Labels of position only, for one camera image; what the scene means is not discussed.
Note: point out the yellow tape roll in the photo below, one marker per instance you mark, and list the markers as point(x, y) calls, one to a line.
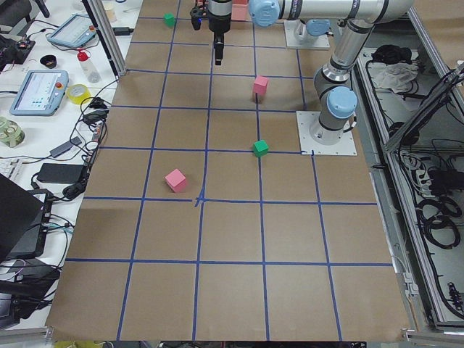
point(78, 94)

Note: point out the green cube far corner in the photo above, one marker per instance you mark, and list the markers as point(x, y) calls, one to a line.
point(169, 19)

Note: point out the clear bottle red cap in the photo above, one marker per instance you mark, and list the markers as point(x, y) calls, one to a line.
point(88, 67)

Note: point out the teach pendant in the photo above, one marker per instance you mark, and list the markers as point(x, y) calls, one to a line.
point(76, 32)
point(41, 93)

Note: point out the aluminium frame post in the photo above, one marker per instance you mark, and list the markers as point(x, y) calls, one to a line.
point(97, 14)

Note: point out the black small bowl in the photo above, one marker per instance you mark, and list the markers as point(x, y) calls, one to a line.
point(49, 61)

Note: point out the green cube centre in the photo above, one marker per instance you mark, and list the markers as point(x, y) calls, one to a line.
point(260, 148)

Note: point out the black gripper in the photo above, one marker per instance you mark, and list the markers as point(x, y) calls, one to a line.
point(219, 23)

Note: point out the pink cube tilted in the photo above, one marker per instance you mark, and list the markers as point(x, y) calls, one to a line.
point(176, 180)

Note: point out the pink cube near arm base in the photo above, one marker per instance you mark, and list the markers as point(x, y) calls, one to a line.
point(260, 85)

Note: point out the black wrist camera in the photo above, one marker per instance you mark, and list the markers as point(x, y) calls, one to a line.
point(198, 13)

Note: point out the pink plastic bin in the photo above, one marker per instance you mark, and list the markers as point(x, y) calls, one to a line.
point(239, 10)

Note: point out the white cloth rag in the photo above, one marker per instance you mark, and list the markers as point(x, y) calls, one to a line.
point(397, 77)

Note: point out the teach pendant upper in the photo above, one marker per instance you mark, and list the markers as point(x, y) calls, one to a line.
point(76, 32)

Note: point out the green tape dispenser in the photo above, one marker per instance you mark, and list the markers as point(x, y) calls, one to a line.
point(11, 134)

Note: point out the black laptop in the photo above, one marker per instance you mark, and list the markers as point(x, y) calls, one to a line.
point(24, 215)

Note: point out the teach pendant lower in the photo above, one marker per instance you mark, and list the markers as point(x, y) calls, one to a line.
point(41, 93)

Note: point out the black power adapter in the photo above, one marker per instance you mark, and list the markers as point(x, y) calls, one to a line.
point(60, 173)

